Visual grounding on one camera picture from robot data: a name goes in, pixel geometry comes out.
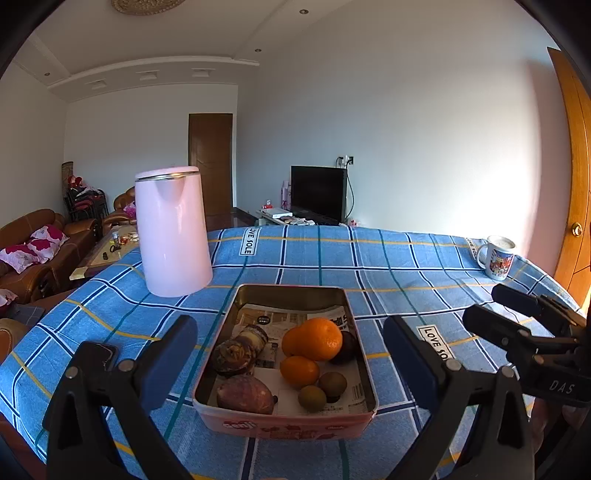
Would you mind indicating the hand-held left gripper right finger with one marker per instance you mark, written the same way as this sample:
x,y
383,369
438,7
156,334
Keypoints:
x,y
411,364

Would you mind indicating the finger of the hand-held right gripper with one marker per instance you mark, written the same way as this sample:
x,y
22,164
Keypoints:
x,y
489,325
515,297

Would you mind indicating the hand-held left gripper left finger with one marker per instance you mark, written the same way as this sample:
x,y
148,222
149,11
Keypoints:
x,y
171,355

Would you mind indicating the dark brown taro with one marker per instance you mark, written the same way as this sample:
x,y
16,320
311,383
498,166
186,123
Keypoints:
x,y
231,357

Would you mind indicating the dark purple passion fruit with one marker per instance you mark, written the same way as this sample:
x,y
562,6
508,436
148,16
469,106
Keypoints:
x,y
348,346

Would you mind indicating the kiwi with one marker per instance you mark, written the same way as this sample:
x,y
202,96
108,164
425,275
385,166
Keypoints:
x,y
312,397
333,384

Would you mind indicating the large purple taro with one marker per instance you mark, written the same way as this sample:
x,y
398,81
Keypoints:
x,y
244,394

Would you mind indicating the striped brown taro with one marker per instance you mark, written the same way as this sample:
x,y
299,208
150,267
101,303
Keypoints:
x,y
254,337

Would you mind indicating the large orange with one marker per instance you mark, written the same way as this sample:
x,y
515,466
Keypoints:
x,y
311,339

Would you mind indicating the small orange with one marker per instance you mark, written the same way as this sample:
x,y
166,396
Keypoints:
x,y
300,371

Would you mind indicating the pink metal tin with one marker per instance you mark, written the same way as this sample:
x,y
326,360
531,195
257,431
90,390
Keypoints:
x,y
277,427

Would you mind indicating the person's right hand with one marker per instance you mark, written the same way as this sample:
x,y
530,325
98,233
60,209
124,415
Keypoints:
x,y
547,427

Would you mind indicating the white printed mug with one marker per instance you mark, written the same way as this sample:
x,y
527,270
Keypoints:
x,y
496,261

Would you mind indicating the newspaper lining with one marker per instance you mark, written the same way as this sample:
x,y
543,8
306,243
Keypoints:
x,y
272,318

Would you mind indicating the coffee table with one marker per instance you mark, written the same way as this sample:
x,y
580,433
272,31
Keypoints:
x,y
104,256

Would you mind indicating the pink kettle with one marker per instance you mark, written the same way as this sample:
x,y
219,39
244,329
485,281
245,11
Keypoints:
x,y
173,230

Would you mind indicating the blue plaid tablecloth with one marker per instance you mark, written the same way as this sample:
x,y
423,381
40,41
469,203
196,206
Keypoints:
x,y
323,263

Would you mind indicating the long brown leather sofa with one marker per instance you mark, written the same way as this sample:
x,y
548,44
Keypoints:
x,y
51,272

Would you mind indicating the light wooden door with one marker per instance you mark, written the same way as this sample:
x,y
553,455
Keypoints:
x,y
572,161

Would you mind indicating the small floral pillow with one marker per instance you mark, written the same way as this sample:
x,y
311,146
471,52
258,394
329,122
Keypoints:
x,y
130,211

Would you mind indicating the brown leather armchair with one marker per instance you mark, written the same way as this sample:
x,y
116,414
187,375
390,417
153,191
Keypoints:
x,y
121,203

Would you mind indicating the floral pink pillow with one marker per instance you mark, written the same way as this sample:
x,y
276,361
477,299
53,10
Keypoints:
x,y
18,258
48,237

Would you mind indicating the white television stand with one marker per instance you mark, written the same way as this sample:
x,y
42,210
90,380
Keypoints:
x,y
277,214

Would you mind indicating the stack of red chairs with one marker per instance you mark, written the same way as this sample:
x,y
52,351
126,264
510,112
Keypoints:
x,y
85,201

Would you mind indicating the pink cushion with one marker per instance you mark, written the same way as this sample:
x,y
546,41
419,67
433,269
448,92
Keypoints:
x,y
3,296

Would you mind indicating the black television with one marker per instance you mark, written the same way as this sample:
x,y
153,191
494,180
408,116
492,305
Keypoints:
x,y
318,194

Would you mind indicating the dark wooden door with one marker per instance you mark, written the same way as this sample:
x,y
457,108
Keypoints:
x,y
210,161

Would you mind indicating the rolled woven mat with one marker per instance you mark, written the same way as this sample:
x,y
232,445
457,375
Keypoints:
x,y
68,173

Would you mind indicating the round ceiling lamp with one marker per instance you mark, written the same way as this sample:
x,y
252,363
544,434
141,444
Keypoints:
x,y
147,4

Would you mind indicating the wall socket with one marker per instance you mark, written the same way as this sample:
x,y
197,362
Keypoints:
x,y
345,160

